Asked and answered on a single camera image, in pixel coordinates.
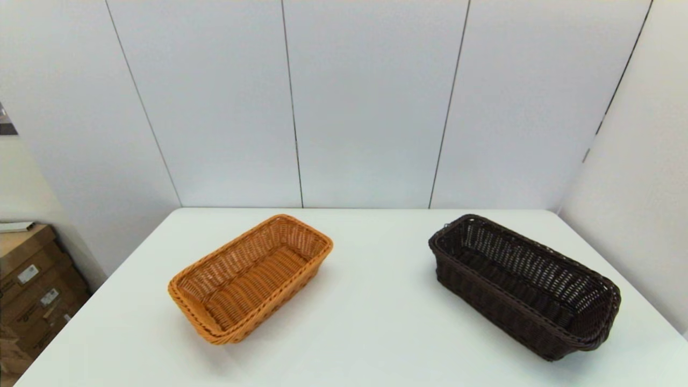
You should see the brown cardboard box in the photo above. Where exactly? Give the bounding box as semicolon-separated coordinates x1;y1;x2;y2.
0;322;34;379
0;224;61;265

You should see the orange wicker basket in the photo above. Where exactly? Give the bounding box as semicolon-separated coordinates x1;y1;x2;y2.
168;214;334;345

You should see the dark brown wicker basket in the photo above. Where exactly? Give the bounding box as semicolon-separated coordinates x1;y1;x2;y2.
428;214;622;362

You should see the dark wall fixture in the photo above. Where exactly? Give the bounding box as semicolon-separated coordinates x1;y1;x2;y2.
0;102;18;135

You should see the cardboard box with white label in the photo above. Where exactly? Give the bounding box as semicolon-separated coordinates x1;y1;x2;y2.
0;277;91;356
0;242;81;308

